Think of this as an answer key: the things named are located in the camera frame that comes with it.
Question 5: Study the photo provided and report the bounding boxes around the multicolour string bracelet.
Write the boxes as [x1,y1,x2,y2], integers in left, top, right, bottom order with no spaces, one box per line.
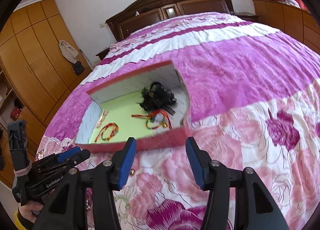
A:
[94,122,119,143]

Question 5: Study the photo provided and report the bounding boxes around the pink hair clip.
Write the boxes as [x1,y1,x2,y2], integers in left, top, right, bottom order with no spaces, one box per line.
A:
[95,109,108,128]

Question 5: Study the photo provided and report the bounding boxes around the red string bracelet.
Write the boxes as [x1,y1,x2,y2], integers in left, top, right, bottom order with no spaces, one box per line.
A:
[131,109,173,130]

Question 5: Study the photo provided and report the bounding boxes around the black feather hair accessory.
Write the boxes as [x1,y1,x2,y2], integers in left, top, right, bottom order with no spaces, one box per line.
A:
[139,82,177,115]

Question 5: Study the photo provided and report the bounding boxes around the red cardboard jewelry box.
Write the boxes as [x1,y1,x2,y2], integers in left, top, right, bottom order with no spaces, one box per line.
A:
[74,61,191,153]

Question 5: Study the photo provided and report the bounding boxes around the left hand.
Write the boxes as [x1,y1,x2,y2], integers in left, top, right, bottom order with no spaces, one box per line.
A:
[18,201,43,223]

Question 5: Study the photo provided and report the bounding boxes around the small gold charm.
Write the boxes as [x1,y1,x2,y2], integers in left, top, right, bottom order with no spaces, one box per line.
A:
[130,168,135,176]

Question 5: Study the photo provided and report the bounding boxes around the small black hanging bag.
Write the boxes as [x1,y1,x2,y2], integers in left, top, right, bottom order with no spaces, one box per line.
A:
[72,61,85,75]

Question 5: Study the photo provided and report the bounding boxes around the pink floral bedspread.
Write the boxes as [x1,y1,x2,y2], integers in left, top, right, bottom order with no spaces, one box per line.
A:
[37,13,319,229]

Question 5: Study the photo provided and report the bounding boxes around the orange wooden wardrobe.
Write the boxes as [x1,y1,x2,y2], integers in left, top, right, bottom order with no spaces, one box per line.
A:
[1,0,92,187]

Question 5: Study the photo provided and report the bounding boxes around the beige hanging cloth bag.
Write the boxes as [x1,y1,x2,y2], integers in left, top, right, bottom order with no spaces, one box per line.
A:
[59,40,79,64]

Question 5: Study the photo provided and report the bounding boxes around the left wooden nightstand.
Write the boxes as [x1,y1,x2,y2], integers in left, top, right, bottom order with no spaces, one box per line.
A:
[96,47,110,61]

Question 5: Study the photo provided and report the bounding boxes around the wooden nightstand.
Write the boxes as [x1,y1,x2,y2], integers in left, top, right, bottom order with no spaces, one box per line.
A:
[234,13,259,22]
[96,47,110,61]

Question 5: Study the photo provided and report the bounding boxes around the right wooden nightstand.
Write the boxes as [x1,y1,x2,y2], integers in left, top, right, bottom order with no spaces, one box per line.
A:
[234,13,259,22]

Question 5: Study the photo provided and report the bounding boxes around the wooden side cabinet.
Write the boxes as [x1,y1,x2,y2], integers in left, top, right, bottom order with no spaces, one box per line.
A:
[253,0,320,53]

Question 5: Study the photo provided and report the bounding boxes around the dark wooden headboard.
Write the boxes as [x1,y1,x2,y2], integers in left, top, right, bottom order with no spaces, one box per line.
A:
[106,0,234,41]

